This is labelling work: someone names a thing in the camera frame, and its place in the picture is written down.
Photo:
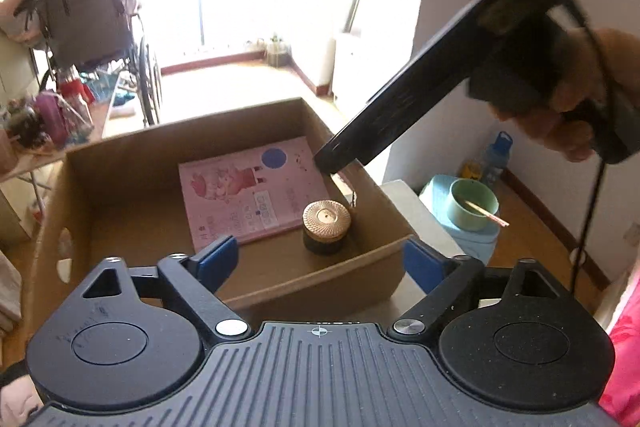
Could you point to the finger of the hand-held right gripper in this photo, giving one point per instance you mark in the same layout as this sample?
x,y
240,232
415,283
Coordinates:
x,y
360,132

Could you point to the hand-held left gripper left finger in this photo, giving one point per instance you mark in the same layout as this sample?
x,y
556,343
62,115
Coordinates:
x,y
220,259

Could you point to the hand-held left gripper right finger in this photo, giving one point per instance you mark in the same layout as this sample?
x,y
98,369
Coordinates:
x,y
422,264

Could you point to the pink cartoon notebook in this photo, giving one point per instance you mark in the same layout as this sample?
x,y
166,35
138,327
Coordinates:
x,y
240,187

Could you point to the black jar with gold lid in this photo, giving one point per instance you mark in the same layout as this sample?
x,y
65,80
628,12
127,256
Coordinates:
x,y
325,219

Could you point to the brown cardboard box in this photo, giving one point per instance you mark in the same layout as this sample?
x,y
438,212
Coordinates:
x,y
125,217

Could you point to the plush doll with black hair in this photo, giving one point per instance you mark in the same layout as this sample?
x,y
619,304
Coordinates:
x,y
15,402

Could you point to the person's right hand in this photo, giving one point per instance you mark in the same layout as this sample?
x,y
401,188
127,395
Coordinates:
x,y
625,77

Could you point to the green bowl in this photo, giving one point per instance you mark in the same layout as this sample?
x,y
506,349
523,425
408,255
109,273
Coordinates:
x,y
465,217

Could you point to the light blue stool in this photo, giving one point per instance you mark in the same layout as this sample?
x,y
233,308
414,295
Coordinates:
x,y
435,197

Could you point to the orange stick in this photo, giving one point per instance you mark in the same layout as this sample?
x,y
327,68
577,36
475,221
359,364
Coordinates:
x,y
487,213

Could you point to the blue water bottle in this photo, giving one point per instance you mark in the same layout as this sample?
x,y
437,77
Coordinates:
x,y
497,159

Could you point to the potted plant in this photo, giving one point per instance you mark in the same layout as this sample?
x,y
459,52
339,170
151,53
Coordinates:
x,y
278,52

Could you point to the clear glass jar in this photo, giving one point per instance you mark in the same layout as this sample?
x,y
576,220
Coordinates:
x,y
77,122

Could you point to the teal storage basket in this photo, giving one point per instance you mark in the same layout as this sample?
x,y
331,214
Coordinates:
x,y
102,88

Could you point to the folding side table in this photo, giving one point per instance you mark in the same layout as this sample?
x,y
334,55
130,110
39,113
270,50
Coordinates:
x,y
30,162

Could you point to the pink cup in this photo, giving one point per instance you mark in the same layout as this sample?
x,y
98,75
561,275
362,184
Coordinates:
x,y
52,119

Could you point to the pink printed cloth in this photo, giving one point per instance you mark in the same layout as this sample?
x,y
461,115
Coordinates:
x,y
625,347

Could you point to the red thermos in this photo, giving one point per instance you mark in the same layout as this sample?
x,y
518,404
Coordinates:
x,y
72,89

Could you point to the grey wheelchair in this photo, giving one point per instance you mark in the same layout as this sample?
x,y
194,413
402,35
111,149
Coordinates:
x,y
85,22

